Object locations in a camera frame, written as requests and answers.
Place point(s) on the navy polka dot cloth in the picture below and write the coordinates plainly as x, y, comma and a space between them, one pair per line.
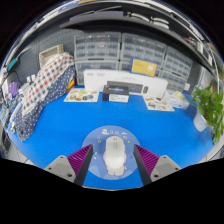
28, 121

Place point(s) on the purple bag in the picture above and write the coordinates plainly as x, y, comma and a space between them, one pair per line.
13, 89

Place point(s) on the colourful sticker sheet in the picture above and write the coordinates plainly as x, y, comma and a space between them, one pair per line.
158, 104
81, 95

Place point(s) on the yellow card box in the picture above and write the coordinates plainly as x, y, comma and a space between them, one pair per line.
144, 67

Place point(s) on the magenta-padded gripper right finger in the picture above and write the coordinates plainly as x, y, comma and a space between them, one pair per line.
156, 166

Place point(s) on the dark wall shelf unit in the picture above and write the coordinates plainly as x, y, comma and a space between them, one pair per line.
133, 21

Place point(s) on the long white keyboard box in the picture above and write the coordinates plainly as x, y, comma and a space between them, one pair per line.
96, 78

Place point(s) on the white woven basket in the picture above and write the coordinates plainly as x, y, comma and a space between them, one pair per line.
50, 54

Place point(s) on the round blue rabbit mouse pad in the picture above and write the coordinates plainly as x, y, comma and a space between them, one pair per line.
96, 136

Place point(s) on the small teal box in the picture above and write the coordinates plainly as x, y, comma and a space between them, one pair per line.
12, 64

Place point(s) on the small black box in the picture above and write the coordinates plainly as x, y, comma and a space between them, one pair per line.
115, 94

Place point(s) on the clear plastic box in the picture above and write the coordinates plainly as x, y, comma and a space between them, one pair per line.
178, 100

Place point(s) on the white checked dotted cloth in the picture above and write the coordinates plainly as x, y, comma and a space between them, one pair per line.
46, 78

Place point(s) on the green potted plant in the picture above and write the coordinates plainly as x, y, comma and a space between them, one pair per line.
210, 106

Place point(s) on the white computer mouse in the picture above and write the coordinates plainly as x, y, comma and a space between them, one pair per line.
115, 155

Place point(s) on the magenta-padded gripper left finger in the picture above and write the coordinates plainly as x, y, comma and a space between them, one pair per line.
70, 166

